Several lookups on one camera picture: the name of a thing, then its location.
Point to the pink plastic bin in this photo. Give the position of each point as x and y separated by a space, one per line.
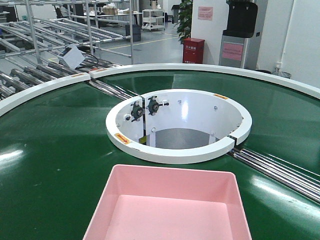
165 203

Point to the red fire extinguisher cabinet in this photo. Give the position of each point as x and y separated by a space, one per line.
193 50

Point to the green potted plant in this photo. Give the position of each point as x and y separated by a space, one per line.
185 20

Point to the white wheeled cart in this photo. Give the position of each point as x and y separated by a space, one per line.
153 19

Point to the white electrical control box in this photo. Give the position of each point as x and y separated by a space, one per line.
71 56

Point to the green circular conveyor belt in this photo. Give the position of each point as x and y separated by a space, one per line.
55 155

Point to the grey kiosk with black hood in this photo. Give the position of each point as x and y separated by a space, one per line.
240 28

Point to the steel roller conveyor rack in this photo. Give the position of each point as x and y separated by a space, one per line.
34 32

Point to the pink wall notice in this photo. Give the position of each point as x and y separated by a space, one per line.
205 13

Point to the white outer conveyor rail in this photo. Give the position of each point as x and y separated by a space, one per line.
21 97

